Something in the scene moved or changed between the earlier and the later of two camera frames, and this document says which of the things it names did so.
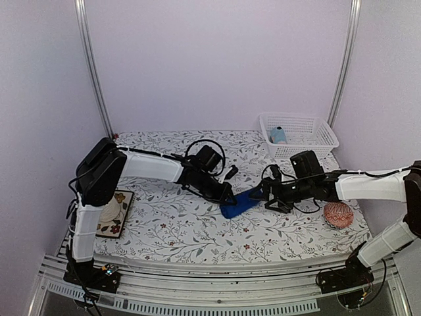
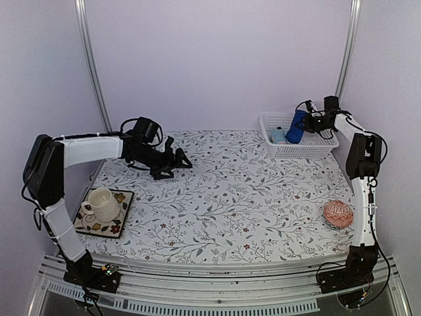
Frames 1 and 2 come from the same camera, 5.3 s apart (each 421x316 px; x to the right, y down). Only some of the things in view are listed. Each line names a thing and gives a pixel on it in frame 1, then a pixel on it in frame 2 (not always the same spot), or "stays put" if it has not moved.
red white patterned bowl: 338,214 stays put
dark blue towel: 243,200 -> 295,135
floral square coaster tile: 114,228 stays put
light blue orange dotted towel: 277,135 stays put
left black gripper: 227,192 -> 169,164
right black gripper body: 301,191 -> 316,126
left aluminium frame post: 85,31 stays put
